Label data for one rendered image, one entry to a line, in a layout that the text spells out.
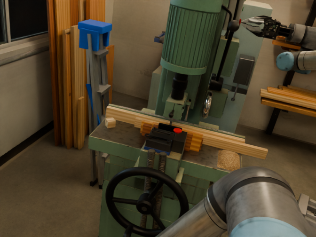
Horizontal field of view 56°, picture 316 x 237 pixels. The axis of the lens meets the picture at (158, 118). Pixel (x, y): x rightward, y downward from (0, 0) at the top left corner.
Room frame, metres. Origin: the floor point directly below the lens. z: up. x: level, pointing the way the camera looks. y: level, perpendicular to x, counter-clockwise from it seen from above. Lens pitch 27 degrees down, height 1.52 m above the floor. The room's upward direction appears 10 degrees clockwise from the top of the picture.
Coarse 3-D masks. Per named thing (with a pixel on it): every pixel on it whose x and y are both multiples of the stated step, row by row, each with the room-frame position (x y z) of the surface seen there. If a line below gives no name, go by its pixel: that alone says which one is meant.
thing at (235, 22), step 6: (228, 24) 0.96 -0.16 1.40; (234, 24) 0.94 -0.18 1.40; (234, 30) 0.95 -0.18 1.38; (228, 36) 1.00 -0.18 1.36; (228, 42) 1.01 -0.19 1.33; (228, 48) 1.03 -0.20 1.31; (222, 60) 1.08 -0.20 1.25; (222, 66) 1.11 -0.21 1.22; (216, 78) 1.18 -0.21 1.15; (222, 78) 1.21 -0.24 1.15; (210, 84) 1.20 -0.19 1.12; (216, 84) 1.19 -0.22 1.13; (216, 90) 1.20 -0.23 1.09
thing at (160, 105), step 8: (224, 0) 1.27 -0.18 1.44; (224, 16) 1.27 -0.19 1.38; (216, 32) 1.27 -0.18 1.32; (216, 40) 1.26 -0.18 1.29; (216, 48) 1.26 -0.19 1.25; (208, 64) 1.27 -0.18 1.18; (208, 72) 1.26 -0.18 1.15; (160, 80) 1.30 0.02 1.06; (208, 80) 1.26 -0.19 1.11; (160, 88) 1.29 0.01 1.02; (200, 88) 1.27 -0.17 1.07; (160, 96) 1.29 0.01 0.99; (200, 96) 1.27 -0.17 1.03; (160, 104) 1.29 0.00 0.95; (200, 104) 1.26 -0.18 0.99; (160, 112) 1.29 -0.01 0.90; (184, 112) 1.27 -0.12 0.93; (192, 112) 1.27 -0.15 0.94; (200, 112) 1.26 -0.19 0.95; (184, 120) 1.27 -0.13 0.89; (192, 120) 1.27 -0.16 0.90
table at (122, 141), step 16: (96, 128) 1.05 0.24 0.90; (112, 128) 1.07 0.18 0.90; (128, 128) 1.09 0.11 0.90; (96, 144) 0.98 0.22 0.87; (112, 144) 0.97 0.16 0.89; (128, 144) 0.97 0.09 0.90; (192, 160) 0.94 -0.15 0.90; (208, 160) 0.95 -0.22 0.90; (240, 160) 0.99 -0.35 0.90; (144, 176) 0.85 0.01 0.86; (208, 176) 0.91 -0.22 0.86
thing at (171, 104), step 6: (168, 96) 1.11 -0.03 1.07; (186, 96) 1.14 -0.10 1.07; (168, 102) 1.06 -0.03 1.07; (174, 102) 1.06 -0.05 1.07; (180, 102) 1.07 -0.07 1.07; (168, 108) 1.05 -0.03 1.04; (174, 108) 1.05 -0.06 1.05; (180, 108) 1.05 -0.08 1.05; (174, 114) 1.05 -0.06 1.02; (180, 114) 1.05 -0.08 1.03
